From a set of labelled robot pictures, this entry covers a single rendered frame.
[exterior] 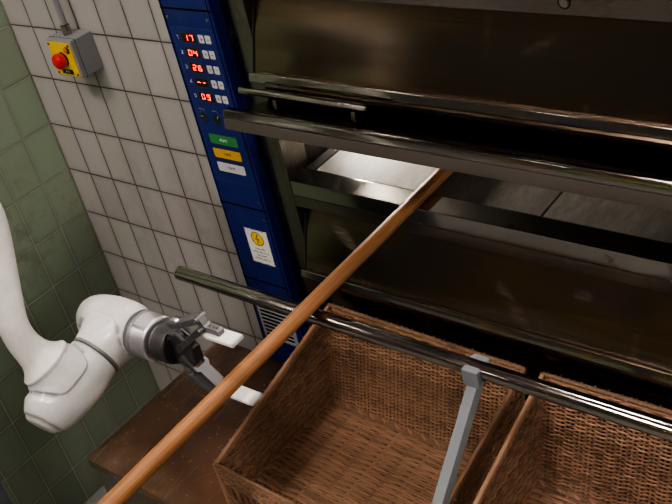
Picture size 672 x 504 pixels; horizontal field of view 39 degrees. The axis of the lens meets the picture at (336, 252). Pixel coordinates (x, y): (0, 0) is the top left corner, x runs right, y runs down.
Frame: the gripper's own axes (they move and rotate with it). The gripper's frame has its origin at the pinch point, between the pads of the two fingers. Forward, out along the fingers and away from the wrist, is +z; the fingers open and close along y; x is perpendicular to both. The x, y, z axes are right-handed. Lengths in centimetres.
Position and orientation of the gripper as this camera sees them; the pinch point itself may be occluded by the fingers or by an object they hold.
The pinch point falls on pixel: (243, 369)
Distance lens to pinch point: 164.4
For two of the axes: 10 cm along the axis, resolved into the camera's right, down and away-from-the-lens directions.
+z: 8.0, 2.0, -5.7
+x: -5.7, 5.5, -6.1
